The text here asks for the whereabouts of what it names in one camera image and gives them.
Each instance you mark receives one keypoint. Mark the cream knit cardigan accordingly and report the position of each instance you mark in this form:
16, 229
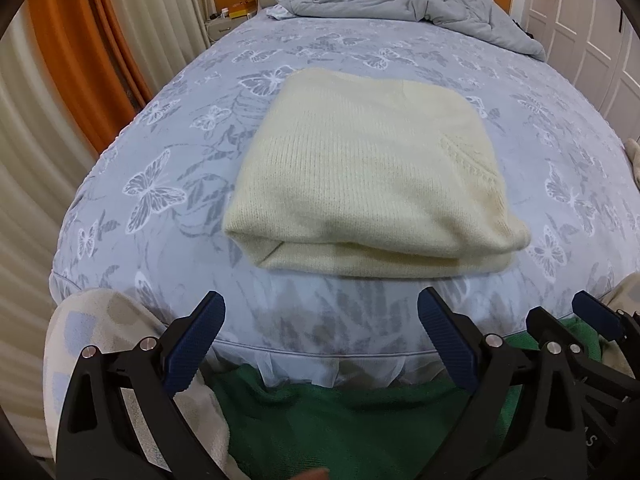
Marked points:
370, 170

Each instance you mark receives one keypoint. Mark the grey duvet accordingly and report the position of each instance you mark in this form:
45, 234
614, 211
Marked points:
400, 5

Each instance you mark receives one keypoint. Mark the white wardrobe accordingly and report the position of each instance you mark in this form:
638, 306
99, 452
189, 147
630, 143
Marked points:
585, 25

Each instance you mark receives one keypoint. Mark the beige cloth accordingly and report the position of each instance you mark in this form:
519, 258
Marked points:
634, 162

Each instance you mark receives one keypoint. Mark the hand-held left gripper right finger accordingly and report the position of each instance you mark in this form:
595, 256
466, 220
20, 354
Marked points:
447, 342

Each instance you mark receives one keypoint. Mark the green garment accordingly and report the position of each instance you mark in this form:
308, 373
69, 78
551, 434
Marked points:
360, 430

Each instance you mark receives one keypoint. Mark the orange curtain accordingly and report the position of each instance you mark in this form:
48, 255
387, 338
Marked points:
85, 55

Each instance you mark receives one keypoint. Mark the white pillow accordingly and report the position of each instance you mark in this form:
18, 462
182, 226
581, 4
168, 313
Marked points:
282, 7

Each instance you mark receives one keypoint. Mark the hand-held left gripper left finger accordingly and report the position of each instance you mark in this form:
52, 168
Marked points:
192, 347

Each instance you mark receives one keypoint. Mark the white nightstand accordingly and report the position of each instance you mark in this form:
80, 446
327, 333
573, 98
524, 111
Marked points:
222, 27

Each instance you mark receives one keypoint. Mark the orange box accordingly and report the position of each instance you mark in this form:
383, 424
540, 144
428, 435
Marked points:
242, 8

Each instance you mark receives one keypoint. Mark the white curtain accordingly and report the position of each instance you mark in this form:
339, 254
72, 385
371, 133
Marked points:
35, 210
160, 15

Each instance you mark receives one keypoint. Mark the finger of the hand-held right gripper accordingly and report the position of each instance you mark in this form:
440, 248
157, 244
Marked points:
597, 312
545, 322

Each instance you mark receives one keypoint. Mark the butterfly print bed sheet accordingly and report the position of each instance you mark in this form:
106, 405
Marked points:
175, 160

